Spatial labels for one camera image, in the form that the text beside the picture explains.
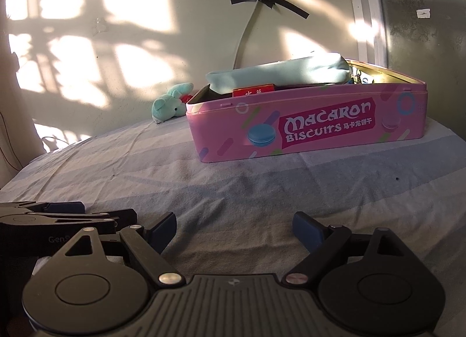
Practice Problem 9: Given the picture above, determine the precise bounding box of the grey power cable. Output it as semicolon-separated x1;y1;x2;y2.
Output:
233;0;263;69

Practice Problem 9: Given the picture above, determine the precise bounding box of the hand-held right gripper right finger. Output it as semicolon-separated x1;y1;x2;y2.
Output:
286;211;414;284

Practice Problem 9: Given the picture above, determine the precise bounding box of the thin white cable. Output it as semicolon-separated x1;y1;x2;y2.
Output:
39;135;92;143

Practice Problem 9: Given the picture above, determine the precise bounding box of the white window frame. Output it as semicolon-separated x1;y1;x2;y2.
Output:
341;0;466;68

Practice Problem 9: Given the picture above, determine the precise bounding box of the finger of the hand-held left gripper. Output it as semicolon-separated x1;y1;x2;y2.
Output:
43;201;86;214
108;208;138;232

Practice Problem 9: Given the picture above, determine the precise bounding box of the teal plush toy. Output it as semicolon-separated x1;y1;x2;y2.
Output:
151;82;196;124

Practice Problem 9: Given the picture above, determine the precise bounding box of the teal pencil case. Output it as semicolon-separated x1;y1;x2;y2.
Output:
206;52;375;95

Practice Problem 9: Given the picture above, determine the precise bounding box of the red cigarette box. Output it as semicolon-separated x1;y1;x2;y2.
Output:
232;84;276;98

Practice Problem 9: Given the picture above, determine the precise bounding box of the pink biscuit tin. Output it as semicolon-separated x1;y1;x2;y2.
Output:
186;59;429;164

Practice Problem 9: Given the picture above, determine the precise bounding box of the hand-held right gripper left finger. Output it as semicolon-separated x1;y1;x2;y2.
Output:
54;212;185;285

